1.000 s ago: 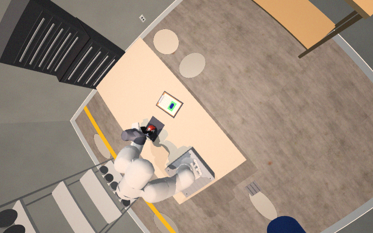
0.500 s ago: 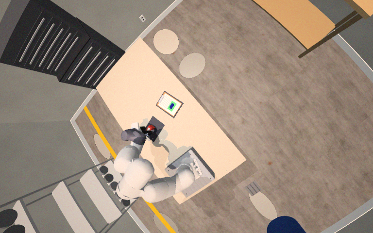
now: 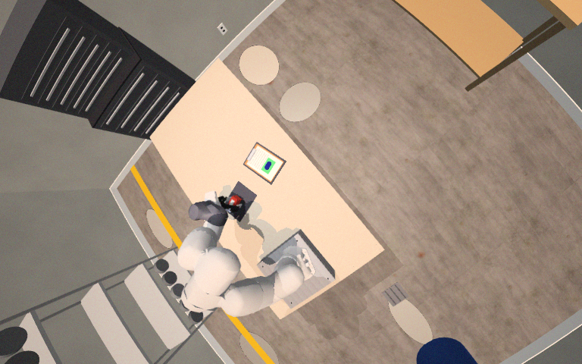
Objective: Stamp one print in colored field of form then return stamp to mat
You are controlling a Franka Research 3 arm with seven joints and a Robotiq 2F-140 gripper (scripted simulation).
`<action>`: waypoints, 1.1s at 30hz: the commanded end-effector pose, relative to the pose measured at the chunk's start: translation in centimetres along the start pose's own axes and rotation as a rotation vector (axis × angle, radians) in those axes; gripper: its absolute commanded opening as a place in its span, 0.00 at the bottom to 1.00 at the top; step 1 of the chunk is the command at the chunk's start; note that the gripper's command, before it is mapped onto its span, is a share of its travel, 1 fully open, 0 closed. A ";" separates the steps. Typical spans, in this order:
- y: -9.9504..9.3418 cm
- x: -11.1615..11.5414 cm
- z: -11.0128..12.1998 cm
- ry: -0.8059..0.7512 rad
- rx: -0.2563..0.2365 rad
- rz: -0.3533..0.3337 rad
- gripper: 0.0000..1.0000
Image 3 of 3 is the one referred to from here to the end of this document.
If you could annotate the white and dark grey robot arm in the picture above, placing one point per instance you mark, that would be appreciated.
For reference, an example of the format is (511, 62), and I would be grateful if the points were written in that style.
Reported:
(215, 268)

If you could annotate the red and black self-inking stamp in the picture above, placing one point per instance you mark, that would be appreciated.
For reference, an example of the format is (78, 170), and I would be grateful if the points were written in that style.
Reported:
(235, 200)

